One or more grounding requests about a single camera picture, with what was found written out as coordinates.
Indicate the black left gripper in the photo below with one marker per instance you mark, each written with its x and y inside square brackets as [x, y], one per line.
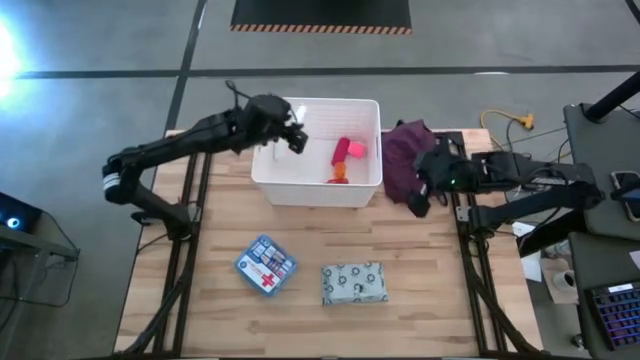
[287, 129]

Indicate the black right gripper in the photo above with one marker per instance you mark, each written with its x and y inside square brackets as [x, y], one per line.
[431, 169]

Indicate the white plastic basket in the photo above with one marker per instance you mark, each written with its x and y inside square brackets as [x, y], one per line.
[300, 170]

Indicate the red rectangular block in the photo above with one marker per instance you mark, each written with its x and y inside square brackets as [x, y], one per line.
[341, 150]

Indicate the small orange pill bottle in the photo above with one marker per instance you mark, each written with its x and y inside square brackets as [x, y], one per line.
[340, 171]

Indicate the pink square packet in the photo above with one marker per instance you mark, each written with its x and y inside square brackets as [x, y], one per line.
[357, 150]

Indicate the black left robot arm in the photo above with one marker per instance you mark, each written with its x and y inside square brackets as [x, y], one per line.
[170, 145]

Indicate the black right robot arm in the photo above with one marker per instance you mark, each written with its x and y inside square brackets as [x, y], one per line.
[540, 205]

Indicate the purple cloth bag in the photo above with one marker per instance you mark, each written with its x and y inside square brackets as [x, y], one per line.
[400, 160]

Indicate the grey patterned pouch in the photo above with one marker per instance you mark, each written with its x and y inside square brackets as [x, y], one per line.
[354, 283]

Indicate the blue first aid kit box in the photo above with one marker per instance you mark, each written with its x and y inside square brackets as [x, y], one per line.
[265, 265]

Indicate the white paper sheet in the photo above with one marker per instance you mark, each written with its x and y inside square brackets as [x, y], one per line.
[532, 267]

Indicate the black hazard-striped floor mat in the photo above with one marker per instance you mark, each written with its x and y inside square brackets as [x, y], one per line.
[320, 12]

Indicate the white cup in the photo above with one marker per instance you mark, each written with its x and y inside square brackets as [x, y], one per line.
[565, 280]

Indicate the dark grey desk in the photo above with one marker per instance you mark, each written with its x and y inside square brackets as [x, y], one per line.
[585, 260]

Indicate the grey side table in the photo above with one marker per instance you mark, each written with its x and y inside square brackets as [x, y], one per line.
[595, 140]

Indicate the black pole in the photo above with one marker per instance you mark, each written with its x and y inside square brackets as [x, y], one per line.
[612, 100]

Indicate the keyboard with lit keys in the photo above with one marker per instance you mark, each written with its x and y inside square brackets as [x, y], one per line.
[617, 315]

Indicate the grey metal cart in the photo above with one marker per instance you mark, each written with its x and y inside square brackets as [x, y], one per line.
[50, 245]

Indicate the black device with blue light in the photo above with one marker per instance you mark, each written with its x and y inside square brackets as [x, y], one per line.
[15, 220]

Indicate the black aluminium table frame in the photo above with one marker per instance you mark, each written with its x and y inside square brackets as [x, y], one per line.
[182, 300]

